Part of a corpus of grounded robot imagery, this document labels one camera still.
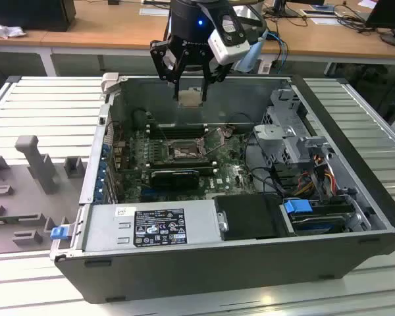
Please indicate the green motherboard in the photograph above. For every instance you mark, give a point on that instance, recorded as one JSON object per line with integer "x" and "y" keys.
{"x": 224, "y": 171}

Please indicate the round coin battery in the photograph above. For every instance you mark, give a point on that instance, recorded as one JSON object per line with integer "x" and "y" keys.
{"x": 228, "y": 131}

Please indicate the black monitor with stand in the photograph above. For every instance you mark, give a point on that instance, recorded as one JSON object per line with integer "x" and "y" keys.
{"x": 388, "y": 13}

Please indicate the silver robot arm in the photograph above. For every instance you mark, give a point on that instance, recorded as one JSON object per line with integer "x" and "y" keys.
{"x": 250, "y": 56}

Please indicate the silver square CPU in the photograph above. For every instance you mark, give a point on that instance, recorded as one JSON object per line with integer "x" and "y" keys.
{"x": 191, "y": 97}

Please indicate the CPU socket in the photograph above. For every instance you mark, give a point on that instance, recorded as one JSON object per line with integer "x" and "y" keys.
{"x": 184, "y": 152}

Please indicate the hard disk in blue carrier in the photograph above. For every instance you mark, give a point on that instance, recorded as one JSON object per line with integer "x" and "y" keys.
{"x": 298, "y": 207}

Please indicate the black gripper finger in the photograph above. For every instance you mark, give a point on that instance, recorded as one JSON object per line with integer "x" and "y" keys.
{"x": 164, "y": 66}
{"x": 214, "y": 74}

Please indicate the silver drive cage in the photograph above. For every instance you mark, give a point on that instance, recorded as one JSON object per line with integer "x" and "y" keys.
{"x": 283, "y": 131}

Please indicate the black graphics card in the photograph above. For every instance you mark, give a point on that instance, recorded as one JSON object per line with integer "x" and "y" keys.
{"x": 174, "y": 180}

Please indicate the wooden desk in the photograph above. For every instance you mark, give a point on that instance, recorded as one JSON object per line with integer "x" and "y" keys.
{"x": 118, "y": 29}

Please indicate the blue case latch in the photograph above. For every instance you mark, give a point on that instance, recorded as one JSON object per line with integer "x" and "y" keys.
{"x": 58, "y": 233}

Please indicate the black RAM slot row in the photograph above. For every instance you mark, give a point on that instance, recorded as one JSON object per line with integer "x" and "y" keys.
{"x": 184, "y": 166}
{"x": 177, "y": 131}

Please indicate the black plastic drive cover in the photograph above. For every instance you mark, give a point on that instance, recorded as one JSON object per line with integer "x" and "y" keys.
{"x": 247, "y": 217}

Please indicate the black computer box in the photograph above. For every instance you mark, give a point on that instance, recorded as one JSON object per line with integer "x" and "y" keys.
{"x": 33, "y": 13}

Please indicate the crumpled white paper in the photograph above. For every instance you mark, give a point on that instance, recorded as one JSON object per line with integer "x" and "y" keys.
{"x": 6, "y": 30}

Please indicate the silver power supply unit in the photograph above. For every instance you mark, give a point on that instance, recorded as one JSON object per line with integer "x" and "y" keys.
{"x": 102, "y": 227}

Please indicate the blue expansion slot clips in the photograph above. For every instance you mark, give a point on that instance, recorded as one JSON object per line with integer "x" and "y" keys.
{"x": 102, "y": 174}

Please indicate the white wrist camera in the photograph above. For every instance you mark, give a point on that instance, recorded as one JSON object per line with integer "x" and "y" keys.
{"x": 228, "y": 39}

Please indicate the dark monitor base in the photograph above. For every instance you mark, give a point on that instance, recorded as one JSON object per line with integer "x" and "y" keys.
{"x": 284, "y": 8}

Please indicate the white power strip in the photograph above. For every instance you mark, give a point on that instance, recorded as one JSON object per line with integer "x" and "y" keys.
{"x": 265, "y": 67}

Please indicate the thin metal locking lever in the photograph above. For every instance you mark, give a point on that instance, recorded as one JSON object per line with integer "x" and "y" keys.
{"x": 164, "y": 132}
{"x": 191, "y": 159}

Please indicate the grey parts rack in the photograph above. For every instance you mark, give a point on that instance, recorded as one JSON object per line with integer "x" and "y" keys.
{"x": 26, "y": 197}

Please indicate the black open PC case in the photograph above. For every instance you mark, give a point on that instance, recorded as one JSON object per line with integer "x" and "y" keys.
{"x": 184, "y": 276}

